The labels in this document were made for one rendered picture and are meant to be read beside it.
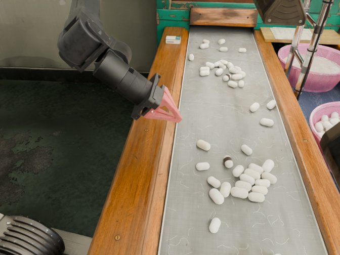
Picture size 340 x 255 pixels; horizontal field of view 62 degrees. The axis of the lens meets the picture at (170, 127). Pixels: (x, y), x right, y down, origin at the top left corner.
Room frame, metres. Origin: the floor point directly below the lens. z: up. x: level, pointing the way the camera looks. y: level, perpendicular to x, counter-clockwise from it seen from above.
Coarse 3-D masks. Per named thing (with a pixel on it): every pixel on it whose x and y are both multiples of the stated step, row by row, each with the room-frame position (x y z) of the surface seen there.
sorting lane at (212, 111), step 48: (192, 48) 1.15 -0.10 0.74; (192, 96) 0.77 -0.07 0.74; (240, 96) 0.77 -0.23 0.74; (192, 144) 0.54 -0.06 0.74; (240, 144) 0.54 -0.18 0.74; (288, 144) 0.54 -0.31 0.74; (192, 192) 0.38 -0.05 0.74; (288, 192) 0.38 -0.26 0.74; (192, 240) 0.27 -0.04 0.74; (240, 240) 0.27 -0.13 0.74; (288, 240) 0.27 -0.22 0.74
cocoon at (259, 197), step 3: (252, 192) 0.37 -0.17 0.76; (255, 192) 0.37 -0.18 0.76; (249, 195) 0.36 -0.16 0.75; (252, 195) 0.36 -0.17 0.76; (255, 195) 0.36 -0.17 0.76; (258, 195) 0.36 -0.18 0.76; (261, 195) 0.36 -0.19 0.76; (249, 198) 0.36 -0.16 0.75; (252, 198) 0.36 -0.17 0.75; (255, 198) 0.36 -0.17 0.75; (258, 198) 0.36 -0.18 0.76; (261, 198) 0.36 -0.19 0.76; (264, 198) 0.36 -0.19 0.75; (255, 201) 0.36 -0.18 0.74; (258, 201) 0.35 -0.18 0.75; (261, 201) 0.35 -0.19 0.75
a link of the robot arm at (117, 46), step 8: (88, 24) 0.50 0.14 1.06; (96, 24) 0.52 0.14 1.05; (96, 32) 0.49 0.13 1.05; (104, 32) 0.52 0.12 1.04; (104, 40) 0.49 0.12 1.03; (112, 40) 0.52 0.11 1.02; (104, 48) 0.49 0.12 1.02; (112, 48) 0.55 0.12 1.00; (120, 48) 0.56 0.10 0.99; (128, 48) 0.59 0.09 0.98; (96, 56) 0.49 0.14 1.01; (120, 56) 0.54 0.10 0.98; (128, 56) 0.55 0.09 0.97; (72, 64) 0.48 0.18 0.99; (88, 64) 0.48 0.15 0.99; (128, 64) 0.54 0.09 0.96; (80, 72) 0.48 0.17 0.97
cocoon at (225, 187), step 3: (225, 183) 0.39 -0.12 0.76; (228, 183) 0.39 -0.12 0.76; (222, 186) 0.39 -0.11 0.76; (225, 186) 0.38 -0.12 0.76; (228, 186) 0.38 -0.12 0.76; (222, 189) 0.38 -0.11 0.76; (225, 189) 0.38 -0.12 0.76; (228, 189) 0.38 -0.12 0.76; (222, 192) 0.37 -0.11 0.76; (225, 192) 0.37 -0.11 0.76; (228, 192) 0.37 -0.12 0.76; (225, 195) 0.37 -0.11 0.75; (228, 195) 0.37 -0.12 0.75
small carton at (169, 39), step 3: (168, 36) 1.16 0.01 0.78; (171, 36) 1.16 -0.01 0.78; (174, 36) 1.16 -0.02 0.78; (177, 36) 1.16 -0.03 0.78; (180, 36) 1.16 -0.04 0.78; (168, 39) 1.14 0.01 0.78; (171, 39) 1.14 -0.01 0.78; (174, 39) 1.14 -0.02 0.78; (177, 39) 1.14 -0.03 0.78; (180, 39) 1.15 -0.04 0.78; (168, 42) 1.14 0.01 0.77; (171, 42) 1.14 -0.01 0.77; (174, 42) 1.14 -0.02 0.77; (177, 42) 1.14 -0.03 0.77
